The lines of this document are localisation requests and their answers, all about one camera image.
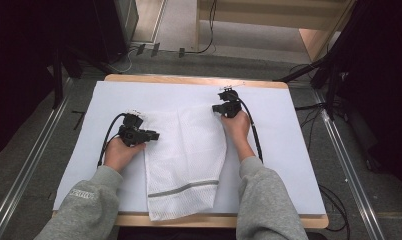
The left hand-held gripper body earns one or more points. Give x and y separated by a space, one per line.
132 131

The light wooden frame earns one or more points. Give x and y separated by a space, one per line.
309 36

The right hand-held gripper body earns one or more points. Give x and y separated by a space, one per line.
231 106

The black curtain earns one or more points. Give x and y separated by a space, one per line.
382 83
15 66

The wooden table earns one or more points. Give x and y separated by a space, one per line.
189 79

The white table cover sheet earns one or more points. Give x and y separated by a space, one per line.
282 150

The white mesh garment grey stripe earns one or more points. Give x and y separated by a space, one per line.
185 150

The black metal stand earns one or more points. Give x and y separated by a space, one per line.
58 83

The person's left hand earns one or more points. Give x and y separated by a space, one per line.
120 155

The person's right hand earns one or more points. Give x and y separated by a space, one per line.
237 128

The dark cabinet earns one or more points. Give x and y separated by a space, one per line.
119 26

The aluminium floor rail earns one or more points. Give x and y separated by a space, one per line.
25 173
350 173

